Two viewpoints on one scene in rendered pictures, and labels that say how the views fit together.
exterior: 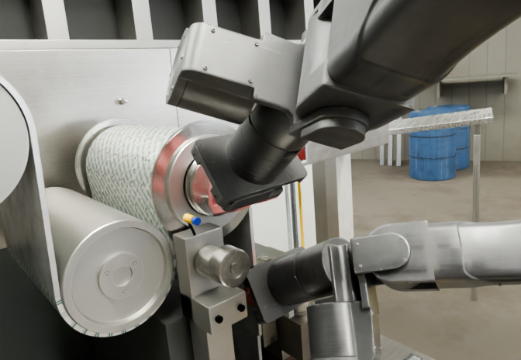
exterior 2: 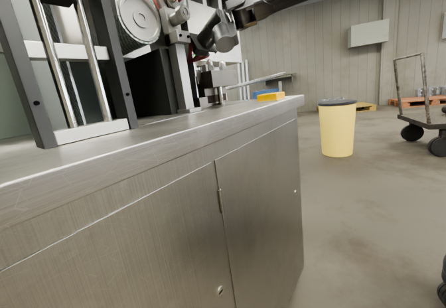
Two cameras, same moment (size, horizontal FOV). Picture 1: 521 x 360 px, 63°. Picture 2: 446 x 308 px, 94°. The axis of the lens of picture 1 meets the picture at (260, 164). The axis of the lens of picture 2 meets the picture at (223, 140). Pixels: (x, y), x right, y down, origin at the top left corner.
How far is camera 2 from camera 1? 0.49 m
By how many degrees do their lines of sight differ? 10
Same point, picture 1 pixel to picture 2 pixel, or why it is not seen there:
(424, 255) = not seen: outside the picture
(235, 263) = (184, 9)
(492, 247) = not seen: outside the picture
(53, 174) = not seen: hidden behind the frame
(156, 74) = not seen: outside the picture
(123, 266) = (141, 14)
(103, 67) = not seen: outside the picture
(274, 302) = (200, 44)
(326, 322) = (219, 27)
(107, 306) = (137, 28)
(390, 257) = (239, 1)
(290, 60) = not seen: outside the picture
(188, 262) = (166, 16)
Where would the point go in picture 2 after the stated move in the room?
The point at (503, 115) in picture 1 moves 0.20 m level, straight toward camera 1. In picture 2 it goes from (293, 92) to (293, 93)
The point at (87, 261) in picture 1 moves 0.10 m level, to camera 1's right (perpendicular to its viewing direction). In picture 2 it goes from (127, 4) to (166, 2)
